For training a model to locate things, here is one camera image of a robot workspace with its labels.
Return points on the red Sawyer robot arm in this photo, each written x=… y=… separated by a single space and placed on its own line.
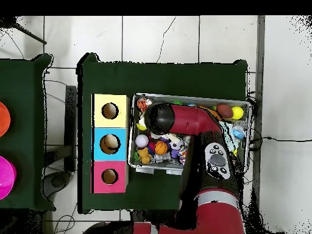
x=195 y=119

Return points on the clear mesh bin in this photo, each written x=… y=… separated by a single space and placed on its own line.
x=146 y=168

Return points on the white ball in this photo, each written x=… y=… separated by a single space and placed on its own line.
x=142 y=141

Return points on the small orange basketball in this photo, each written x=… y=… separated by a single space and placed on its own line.
x=161 y=147

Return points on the small soccer ball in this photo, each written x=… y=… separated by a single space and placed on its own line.
x=175 y=143

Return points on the orange bear plush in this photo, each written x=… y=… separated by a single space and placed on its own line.
x=144 y=156

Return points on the dark green table cloth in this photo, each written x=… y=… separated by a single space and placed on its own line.
x=161 y=78

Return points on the brown toy football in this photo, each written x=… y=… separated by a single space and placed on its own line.
x=224 y=110

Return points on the clear plastic bottle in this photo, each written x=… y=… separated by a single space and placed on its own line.
x=238 y=131

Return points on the yellow ball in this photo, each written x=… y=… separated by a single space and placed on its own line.
x=237 y=112

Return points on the dark green side table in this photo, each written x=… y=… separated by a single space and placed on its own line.
x=27 y=97

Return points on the orange disc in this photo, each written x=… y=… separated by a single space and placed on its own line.
x=3 y=119

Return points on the pink disc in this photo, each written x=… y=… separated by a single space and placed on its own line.
x=6 y=178

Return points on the black tripod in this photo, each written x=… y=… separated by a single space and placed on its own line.
x=7 y=22

